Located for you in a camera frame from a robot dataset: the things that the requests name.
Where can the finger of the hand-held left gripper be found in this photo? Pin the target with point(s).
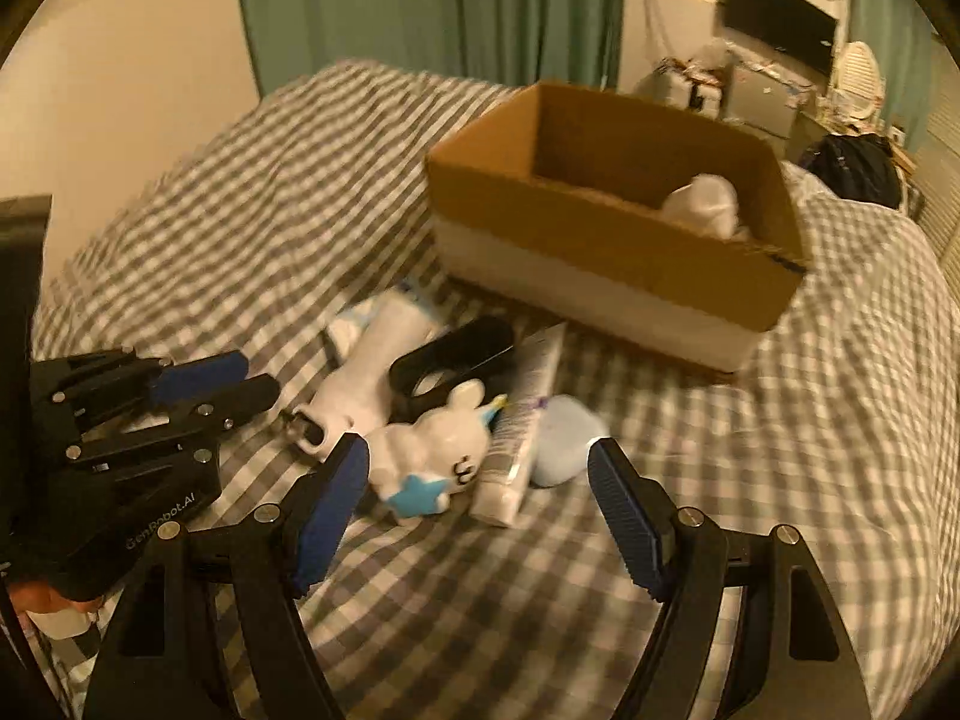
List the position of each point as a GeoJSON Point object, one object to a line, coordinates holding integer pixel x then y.
{"type": "Point", "coordinates": [199, 375]}
{"type": "Point", "coordinates": [225, 405]}

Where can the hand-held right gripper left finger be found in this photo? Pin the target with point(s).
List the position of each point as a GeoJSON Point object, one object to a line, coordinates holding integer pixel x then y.
{"type": "Point", "coordinates": [330, 517]}

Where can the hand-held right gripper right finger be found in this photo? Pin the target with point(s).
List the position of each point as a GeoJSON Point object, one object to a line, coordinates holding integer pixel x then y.
{"type": "Point", "coordinates": [626, 517]}

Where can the white unicorn figurine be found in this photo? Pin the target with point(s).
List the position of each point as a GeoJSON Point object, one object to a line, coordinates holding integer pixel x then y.
{"type": "Point", "coordinates": [427, 450]}

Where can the white plastic bottle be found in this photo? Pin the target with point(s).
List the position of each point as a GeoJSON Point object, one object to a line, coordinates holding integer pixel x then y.
{"type": "Point", "coordinates": [367, 375]}

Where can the white cream tube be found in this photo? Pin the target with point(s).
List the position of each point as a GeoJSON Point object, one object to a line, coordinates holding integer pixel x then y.
{"type": "Point", "coordinates": [517, 420]}

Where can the cardboard box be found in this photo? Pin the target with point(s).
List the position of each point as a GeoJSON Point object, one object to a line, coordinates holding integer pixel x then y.
{"type": "Point", "coordinates": [585, 255]}

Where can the person's left hand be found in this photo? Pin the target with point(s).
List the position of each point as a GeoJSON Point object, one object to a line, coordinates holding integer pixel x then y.
{"type": "Point", "coordinates": [34, 598]}

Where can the grey checkered blanket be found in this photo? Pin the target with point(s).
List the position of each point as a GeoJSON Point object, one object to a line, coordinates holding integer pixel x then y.
{"type": "Point", "coordinates": [262, 225]}

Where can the white cloth bag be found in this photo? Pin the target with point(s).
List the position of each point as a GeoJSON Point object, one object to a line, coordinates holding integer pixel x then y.
{"type": "Point", "coordinates": [701, 202]}

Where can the black jacket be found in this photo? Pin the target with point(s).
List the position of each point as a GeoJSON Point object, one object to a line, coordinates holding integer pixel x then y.
{"type": "Point", "coordinates": [851, 169]}

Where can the wide green curtain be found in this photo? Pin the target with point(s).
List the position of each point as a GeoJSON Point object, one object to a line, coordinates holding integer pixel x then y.
{"type": "Point", "coordinates": [420, 7]}

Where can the white suitcase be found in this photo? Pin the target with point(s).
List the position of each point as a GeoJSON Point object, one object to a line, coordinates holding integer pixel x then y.
{"type": "Point", "coordinates": [675, 90]}

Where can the small silver fridge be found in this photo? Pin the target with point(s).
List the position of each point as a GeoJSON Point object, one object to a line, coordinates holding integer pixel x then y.
{"type": "Point", "coordinates": [765, 101]}

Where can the clear plastic bag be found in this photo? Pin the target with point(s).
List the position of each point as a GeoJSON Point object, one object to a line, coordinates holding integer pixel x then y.
{"type": "Point", "coordinates": [711, 52]}

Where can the white oval mirror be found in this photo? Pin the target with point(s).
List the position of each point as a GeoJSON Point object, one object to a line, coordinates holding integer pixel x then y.
{"type": "Point", "coordinates": [859, 79]}

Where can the narrow green curtain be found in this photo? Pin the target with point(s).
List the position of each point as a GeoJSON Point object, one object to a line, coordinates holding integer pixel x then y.
{"type": "Point", "coordinates": [892, 30]}

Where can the black wall television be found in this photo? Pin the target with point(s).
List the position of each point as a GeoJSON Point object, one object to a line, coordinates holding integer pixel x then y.
{"type": "Point", "coordinates": [780, 15]}

